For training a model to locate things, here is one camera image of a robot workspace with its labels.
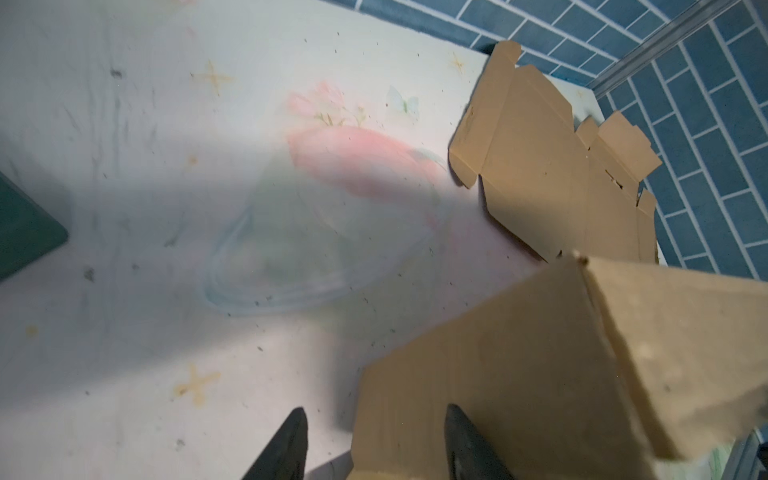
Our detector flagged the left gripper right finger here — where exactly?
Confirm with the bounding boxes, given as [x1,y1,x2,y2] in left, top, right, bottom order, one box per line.
[444,404,514,480]

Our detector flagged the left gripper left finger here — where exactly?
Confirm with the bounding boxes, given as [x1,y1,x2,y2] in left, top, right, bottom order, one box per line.
[242,407,308,480]

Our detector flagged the cardboard box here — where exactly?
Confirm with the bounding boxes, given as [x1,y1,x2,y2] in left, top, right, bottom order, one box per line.
[351,256,767,479]
[448,41,661,264]

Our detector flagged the green sponge block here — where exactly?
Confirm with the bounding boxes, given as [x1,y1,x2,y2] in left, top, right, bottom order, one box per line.
[0,175,69,280]

